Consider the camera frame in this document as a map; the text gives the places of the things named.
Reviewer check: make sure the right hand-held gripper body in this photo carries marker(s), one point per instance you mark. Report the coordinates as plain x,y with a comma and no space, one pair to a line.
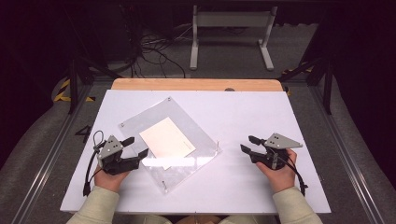
280,141

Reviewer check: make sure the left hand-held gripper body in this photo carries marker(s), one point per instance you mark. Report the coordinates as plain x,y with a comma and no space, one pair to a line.
109,148

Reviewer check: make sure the photo card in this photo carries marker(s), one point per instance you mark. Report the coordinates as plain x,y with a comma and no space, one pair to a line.
166,140

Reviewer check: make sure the clear acrylic photo frame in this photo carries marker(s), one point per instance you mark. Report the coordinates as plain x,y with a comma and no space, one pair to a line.
146,118

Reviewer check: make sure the person's left hand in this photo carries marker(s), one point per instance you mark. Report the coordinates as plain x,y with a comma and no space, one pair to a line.
109,182

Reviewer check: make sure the person's right hand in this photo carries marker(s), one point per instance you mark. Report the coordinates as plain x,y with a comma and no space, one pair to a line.
283,179

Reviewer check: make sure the yellow black hazard tape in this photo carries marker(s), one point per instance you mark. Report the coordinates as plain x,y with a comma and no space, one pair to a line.
295,69
63,90

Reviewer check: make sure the white metal stand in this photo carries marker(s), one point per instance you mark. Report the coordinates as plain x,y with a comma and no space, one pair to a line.
233,19

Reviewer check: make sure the aluminium rail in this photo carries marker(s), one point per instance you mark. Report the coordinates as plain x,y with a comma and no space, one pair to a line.
351,174
46,161

